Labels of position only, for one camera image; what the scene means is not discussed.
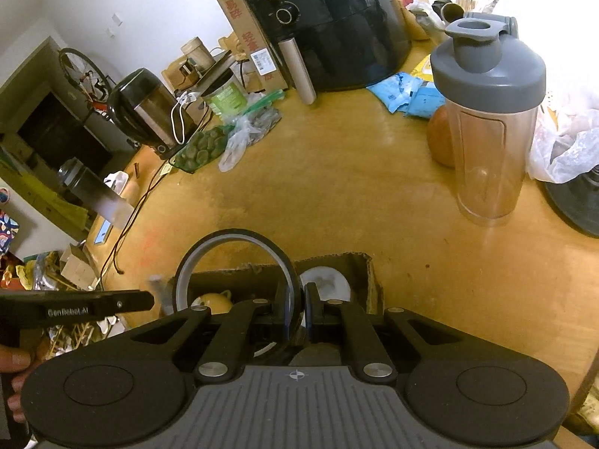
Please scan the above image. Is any white charger cable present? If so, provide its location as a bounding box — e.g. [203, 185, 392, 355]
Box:
[171, 92, 197, 146]

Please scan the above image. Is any black round base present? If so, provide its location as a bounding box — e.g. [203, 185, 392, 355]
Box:
[543, 164, 599, 238]

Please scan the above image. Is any bag of green fruits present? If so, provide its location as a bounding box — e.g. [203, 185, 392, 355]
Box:
[169, 125, 235, 175]

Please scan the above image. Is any black cable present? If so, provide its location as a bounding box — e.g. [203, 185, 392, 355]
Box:
[98, 150, 174, 277]

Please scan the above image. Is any bicycle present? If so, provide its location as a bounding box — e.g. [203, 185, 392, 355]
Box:
[58, 48, 113, 104]

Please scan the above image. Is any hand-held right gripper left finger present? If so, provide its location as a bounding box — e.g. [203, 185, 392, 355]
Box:
[131, 298, 288, 383]

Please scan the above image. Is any beige canister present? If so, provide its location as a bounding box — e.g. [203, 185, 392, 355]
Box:
[180, 36, 217, 72]

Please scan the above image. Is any orange fruit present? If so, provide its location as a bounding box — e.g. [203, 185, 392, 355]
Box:
[427, 105, 462, 169]

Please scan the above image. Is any green labelled jar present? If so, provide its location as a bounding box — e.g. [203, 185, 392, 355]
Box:
[199, 70, 251, 117]

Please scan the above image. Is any clear shaker bottle grey lid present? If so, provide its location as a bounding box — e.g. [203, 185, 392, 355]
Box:
[429, 12, 547, 227]

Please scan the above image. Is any person's left hand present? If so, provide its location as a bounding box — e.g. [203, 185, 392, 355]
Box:
[0, 343, 36, 424]

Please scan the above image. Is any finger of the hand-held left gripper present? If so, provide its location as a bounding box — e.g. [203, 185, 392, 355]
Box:
[0, 290, 155, 314]

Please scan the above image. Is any small cardboard box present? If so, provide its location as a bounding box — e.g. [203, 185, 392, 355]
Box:
[58, 243, 101, 291]

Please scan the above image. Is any white plastic bag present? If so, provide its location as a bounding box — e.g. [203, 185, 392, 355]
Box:
[526, 94, 599, 183]

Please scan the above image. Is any dark smoky water bottle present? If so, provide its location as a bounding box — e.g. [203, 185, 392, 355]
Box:
[57, 156, 136, 230]

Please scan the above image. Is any clear plastic bag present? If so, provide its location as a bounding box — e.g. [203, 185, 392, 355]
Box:
[218, 89, 286, 173]

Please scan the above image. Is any yellow wet wipes pack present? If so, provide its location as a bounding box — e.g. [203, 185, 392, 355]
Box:
[412, 54, 436, 85]

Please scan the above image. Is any black ring with block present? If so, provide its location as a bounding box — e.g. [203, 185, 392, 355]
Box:
[174, 229, 305, 351]

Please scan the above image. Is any tall brown cardboard carton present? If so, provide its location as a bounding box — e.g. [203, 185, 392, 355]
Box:
[207, 0, 288, 94]

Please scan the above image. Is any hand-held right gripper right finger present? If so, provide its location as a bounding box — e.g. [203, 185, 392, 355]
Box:
[302, 282, 462, 383]

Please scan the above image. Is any black air fryer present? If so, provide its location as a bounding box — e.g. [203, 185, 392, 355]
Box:
[240, 0, 413, 104]

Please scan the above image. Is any black electric kettle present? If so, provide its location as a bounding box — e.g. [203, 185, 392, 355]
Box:
[107, 68, 200, 160]

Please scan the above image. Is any blue plastic packet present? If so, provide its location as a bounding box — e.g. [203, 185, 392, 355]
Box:
[405, 82, 447, 120]
[366, 72, 424, 113]

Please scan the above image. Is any shiba dog plush toy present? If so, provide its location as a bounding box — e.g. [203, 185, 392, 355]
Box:
[191, 290, 234, 314]

